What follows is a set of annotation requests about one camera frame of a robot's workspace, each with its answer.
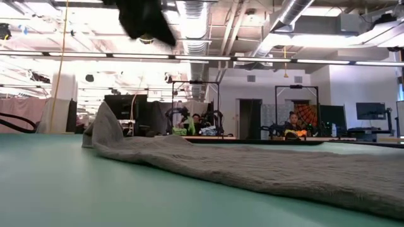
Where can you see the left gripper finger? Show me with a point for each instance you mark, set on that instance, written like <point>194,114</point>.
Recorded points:
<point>161,28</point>
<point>132,25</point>

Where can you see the grey woven towel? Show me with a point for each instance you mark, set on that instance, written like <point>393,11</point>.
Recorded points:
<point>252,170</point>

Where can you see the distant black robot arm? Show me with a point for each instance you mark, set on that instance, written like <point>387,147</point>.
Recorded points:
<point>176,112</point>
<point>217,116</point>

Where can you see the long ceiling light bar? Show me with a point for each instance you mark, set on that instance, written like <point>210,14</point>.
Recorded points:
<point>202,57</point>

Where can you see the black ceiling spotlight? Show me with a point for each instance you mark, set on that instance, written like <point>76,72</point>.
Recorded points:
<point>168,79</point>
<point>89,78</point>

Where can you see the large black screen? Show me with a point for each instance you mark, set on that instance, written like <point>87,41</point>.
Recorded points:
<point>126,107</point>

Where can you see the person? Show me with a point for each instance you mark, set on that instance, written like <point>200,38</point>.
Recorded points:
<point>196,119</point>
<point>293,119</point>

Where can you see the lime green cloth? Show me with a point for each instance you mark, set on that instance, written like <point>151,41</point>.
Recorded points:
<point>189,126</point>

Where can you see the black ceiling track light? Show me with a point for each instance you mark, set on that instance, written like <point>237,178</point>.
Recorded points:
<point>41,78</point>

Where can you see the wood-edged black table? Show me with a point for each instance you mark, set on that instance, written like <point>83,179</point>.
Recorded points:
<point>214,137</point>

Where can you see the dark doorway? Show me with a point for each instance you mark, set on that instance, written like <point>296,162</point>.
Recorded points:
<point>251,116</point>

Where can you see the black ceiling device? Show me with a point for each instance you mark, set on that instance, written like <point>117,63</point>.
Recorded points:
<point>4,31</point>

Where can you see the yellow hanging pendant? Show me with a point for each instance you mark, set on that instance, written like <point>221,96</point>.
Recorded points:
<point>286,75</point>

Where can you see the pink curtain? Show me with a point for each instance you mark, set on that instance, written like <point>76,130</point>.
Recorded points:
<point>25,105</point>

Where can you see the orange web poster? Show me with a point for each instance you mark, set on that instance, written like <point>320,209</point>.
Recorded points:
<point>307,115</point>

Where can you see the yellow cloth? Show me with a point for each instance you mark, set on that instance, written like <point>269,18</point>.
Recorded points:
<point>300,133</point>

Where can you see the black partition panel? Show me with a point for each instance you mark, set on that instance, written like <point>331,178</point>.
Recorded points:
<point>333,118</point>

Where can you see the black dome ceiling camera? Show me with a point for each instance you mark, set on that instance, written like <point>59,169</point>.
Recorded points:
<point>146,40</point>

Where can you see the ribbed silver ceiling duct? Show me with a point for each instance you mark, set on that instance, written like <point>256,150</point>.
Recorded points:
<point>193,19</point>

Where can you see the black station frame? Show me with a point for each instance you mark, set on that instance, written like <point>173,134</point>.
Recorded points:
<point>296,86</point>
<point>195,82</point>

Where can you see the grey wall vent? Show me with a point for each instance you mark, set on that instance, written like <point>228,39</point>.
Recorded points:
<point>251,78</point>
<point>298,79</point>

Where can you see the black wall monitor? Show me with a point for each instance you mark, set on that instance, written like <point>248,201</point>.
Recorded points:
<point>370,111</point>

